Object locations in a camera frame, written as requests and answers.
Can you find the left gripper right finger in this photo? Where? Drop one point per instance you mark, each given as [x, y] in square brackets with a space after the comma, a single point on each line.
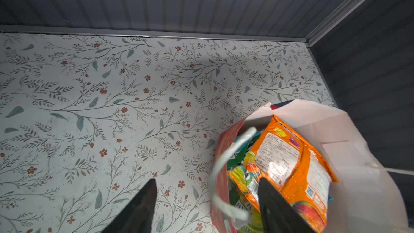
[277, 215]

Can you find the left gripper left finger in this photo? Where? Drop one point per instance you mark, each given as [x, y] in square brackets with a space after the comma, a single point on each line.
[137, 216]

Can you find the pink Fox's candy bag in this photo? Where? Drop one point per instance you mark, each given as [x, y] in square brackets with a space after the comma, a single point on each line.
[296, 170]

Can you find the green yellow candy bag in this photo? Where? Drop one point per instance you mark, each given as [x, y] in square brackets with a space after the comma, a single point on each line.
[243, 184]

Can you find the red paper gift bag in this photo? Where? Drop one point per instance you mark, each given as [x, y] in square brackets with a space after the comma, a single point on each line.
[363, 199]

